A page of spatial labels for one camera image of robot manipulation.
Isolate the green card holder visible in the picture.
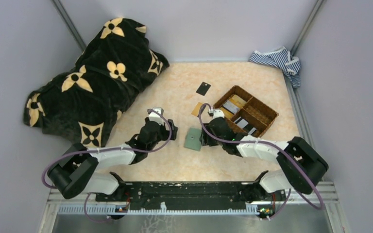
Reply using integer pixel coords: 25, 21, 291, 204
184, 128, 202, 151

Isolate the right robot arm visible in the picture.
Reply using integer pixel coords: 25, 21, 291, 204
201, 117, 329, 200

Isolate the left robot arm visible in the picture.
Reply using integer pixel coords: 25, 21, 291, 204
45, 118, 178, 201

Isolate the white card with black stripe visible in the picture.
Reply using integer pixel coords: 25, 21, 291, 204
234, 116, 248, 129

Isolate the silver card in basket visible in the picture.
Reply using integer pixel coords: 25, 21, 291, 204
222, 100, 240, 114

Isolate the gold card on table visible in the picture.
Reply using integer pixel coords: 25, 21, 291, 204
191, 102, 203, 117

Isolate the black card on table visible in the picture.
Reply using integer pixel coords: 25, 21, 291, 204
196, 82, 211, 96

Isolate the woven wicker divided basket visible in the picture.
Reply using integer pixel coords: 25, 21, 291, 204
213, 85, 279, 137

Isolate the black floral blanket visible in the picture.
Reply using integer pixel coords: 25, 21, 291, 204
23, 17, 170, 148

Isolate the blue striped cloth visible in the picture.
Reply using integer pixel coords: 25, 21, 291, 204
249, 47, 301, 88

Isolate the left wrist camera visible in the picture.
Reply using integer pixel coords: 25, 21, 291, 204
147, 107, 165, 126

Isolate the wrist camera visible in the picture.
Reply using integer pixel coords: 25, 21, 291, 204
208, 109, 225, 119
147, 107, 165, 126

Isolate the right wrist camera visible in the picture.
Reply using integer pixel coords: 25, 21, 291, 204
208, 109, 225, 119

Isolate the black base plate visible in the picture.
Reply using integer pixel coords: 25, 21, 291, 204
96, 182, 286, 211

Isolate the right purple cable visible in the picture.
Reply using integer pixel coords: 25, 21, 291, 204
198, 102, 325, 211

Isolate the purple cable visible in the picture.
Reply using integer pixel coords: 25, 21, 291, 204
198, 102, 325, 211
41, 108, 173, 189

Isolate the aluminium frame rail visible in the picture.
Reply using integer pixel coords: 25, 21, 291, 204
39, 182, 350, 233

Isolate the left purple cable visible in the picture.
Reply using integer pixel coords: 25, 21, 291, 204
41, 108, 173, 189

